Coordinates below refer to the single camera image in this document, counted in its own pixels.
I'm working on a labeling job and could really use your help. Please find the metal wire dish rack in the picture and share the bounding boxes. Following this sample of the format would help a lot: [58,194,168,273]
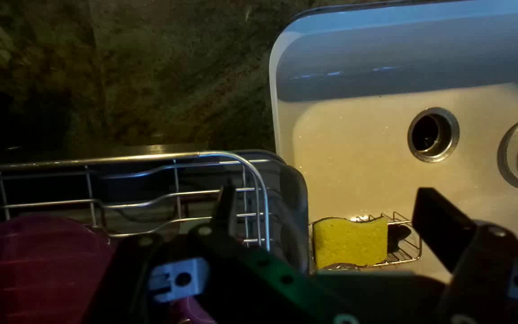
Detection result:
[0,149,274,251]

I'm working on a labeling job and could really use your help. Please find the maroon plastic bowl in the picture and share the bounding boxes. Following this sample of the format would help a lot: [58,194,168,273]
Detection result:
[0,213,217,324]

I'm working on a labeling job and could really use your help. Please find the wire sponge holder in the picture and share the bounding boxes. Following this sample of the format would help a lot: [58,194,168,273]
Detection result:
[312,210,425,271]

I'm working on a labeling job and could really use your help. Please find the yellow sponge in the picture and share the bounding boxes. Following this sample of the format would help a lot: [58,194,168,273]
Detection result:
[312,215,391,269]

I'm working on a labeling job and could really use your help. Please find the white kitchen sink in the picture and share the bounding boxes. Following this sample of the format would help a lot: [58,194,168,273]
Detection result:
[269,0,518,284]

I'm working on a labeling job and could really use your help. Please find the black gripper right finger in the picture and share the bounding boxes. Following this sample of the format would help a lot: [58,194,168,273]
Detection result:
[411,185,518,324]

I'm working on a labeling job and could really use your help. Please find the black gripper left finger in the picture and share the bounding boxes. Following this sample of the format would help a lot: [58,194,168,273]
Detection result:
[91,185,364,324]

